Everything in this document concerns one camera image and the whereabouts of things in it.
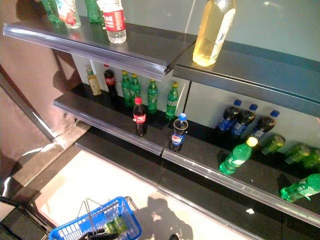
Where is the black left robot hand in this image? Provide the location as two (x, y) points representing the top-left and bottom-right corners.
(81, 227), (118, 240)

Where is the blue plastic shopping basket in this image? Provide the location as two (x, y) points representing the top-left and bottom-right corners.
(48, 196), (143, 240)

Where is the metal wire basket handle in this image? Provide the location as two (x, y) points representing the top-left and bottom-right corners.
(76, 198), (105, 237)

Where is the large yellow drink bottle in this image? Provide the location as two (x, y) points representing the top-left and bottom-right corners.
(192, 0), (237, 68)

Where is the red cap cola bottle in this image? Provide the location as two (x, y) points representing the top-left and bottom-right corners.
(132, 96), (148, 137)
(103, 64), (118, 106)

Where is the green yellow-capped soda bottle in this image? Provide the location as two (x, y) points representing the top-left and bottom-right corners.
(120, 70), (133, 108)
(165, 82), (180, 120)
(218, 136), (259, 175)
(146, 78), (159, 115)
(279, 173), (320, 203)
(130, 73), (142, 101)

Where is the small yellow tea bottle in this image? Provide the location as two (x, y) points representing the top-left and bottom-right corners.
(85, 66), (103, 97)

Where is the row of green soda bottles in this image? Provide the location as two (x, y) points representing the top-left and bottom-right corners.
(71, 53), (191, 115)

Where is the white shelf back panel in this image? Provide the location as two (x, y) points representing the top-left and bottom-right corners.
(184, 81), (320, 152)

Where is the red label water bottle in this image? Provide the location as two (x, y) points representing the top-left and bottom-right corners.
(54, 0), (82, 30)
(96, 0), (128, 45)

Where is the dark metal wall rail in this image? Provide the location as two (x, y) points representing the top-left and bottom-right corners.
(0, 65), (57, 142)

